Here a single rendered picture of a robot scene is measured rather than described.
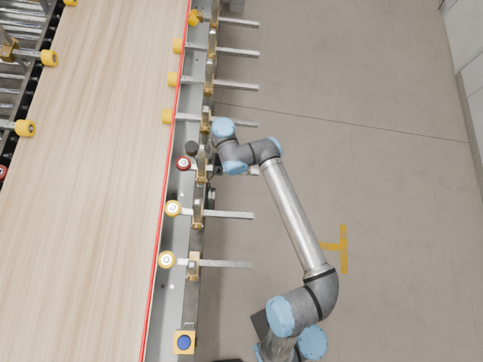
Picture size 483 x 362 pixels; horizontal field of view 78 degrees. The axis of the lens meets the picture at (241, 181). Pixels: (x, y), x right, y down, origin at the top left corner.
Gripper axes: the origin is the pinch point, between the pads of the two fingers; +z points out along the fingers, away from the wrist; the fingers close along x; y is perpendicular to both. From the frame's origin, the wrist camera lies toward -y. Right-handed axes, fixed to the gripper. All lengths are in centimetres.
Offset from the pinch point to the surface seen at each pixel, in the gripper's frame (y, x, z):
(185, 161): 6.3, 16.7, 11.7
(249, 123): 30.2, -16.4, 6.7
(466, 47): 201, -264, 86
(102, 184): -10, 56, 12
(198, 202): -22.7, 7.4, -15.3
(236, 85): 55, -8, 7
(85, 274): -52, 55, 11
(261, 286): -53, -43, 101
